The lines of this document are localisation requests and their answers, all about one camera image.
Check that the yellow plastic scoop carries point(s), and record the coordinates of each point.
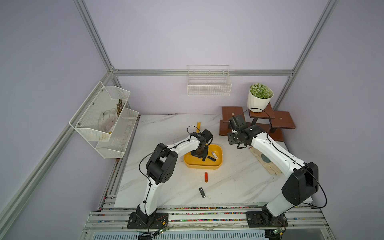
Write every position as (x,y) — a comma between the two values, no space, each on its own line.
(198,125)

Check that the white wire wall basket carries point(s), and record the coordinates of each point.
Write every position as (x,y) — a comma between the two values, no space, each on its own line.
(209,80)

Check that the black silver swivel usb drive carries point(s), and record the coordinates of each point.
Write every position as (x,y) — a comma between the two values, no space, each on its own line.
(202,192)

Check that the white mesh wall shelf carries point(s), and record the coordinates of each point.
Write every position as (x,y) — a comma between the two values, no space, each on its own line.
(106,121)

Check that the white pot green plant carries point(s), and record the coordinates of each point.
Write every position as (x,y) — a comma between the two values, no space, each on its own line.
(259,97)

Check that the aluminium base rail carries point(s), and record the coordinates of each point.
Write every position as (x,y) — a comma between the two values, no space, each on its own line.
(205,223)

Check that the aluminium frame profile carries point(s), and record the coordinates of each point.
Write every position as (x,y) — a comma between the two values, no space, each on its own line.
(50,64)

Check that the black usb flash drive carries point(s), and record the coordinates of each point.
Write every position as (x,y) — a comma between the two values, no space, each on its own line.
(211,158)

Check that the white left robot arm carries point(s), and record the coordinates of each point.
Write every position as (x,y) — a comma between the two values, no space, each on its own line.
(161,165)

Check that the yellow storage box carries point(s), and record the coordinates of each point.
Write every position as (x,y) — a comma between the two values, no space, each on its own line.
(197,163)

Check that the beige work glove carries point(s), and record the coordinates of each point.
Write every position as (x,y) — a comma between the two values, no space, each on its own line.
(266,163)

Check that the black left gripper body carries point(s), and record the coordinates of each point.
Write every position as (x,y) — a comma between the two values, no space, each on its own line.
(200,153)

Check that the brown wooden tiered stand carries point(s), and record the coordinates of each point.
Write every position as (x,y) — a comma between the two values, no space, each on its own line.
(270,121)

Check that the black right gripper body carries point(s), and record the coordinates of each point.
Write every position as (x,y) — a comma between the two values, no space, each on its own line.
(233,138)

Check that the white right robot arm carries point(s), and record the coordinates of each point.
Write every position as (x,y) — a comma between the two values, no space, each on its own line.
(302,178)

